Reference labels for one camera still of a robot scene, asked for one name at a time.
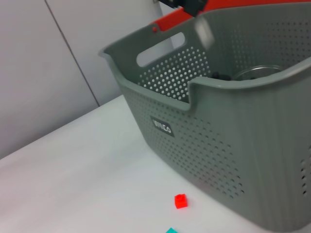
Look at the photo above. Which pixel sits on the glass teacup with black sleeve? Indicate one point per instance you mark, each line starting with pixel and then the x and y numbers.
pixel 257 71

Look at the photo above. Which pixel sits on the teal square building block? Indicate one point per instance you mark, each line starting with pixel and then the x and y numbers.
pixel 172 230

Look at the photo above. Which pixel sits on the grey-green perforated storage bin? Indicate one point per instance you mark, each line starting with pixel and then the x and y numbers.
pixel 230 145

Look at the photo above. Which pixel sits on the small red building block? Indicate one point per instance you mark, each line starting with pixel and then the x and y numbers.
pixel 181 201

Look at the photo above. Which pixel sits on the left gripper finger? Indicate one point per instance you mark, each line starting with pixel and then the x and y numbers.
pixel 194 7
pixel 170 3

